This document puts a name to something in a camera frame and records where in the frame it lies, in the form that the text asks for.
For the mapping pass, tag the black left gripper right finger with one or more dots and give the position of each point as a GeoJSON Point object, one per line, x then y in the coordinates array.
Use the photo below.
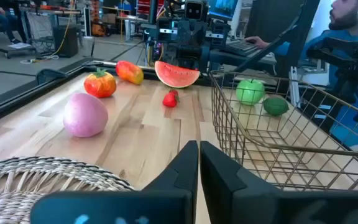
{"type": "Point", "coordinates": [247, 205]}

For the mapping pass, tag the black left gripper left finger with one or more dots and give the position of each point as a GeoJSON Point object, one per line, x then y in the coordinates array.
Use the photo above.
{"type": "Point", "coordinates": [166, 205]}

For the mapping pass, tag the watermelon slice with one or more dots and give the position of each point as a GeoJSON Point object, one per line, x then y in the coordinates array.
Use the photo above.
{"type": "Point", "coordinates": [176, 76]}

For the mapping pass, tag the red and yellow mango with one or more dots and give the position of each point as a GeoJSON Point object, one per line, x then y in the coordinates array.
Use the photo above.
{"type": "Point", "coordinates": [129, 72]}

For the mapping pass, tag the bright green apple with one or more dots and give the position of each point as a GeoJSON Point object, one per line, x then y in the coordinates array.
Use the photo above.
{"type": "Point", "coordinates": [250, 91]}

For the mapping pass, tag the dark green avocado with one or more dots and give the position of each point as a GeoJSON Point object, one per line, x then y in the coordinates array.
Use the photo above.
{"type": "Point", "coordinates": [275, 106]}

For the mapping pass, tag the orange-red tomato with green stem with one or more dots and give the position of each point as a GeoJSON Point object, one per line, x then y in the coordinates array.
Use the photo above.
{"type": "Point", "coordinates": [99, 85]}

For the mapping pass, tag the pink round peach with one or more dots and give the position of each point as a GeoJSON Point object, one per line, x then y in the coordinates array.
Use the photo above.
{"type": "Point", "coordinates": [84, 115]}

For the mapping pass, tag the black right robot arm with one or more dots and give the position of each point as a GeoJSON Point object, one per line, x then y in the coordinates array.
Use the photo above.
{"type": "Point", "coordinates": [182, 57]}

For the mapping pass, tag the computer monitor with blue screen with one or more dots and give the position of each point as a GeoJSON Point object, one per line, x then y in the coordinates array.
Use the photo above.
{"type": "Point", "coordinates": [222, 8]}

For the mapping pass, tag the black computer keyboard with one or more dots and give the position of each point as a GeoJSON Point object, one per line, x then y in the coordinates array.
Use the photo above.
{"type": "Point", "coordinates": [241, 48]}

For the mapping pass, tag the black computer tower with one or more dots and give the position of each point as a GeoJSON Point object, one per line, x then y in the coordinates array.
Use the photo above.
{"type": "Point", "coordinates": [65, 42]}

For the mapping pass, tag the person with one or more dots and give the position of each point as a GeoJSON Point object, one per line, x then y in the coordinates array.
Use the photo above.
{"type": "Point", "coordinates": [3, 21]}
{"type": "Point", "coordinates": [343, 15]}

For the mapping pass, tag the round woven wicker placemat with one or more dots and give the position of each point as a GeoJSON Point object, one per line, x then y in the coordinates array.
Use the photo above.
{"type": "Point", "coordinates": [11, 205]}

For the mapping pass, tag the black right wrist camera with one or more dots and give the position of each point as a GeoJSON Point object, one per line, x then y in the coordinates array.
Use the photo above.
{"type": "Point", "coordinates": [194, 10]}

